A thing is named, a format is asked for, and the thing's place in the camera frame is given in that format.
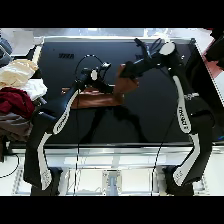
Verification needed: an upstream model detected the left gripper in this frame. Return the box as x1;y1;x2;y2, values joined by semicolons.
94;79;116;96

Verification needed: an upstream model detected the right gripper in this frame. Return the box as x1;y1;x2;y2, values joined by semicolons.
119;61;140;80

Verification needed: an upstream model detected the grey garment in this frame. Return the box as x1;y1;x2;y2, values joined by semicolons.
0;111;35;144

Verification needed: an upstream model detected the brown garment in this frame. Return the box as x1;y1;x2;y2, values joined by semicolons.
61;63;140;110

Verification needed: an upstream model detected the dark red garment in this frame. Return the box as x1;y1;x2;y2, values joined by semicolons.
0;86;36;120

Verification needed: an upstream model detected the cream garment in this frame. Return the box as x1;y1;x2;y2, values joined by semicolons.
0;58;40;90

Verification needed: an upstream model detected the white garment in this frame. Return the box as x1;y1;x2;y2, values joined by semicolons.
19;78;48;102

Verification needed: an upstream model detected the black cable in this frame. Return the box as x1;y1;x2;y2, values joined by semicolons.
150;111;178;197
0;152;22;180

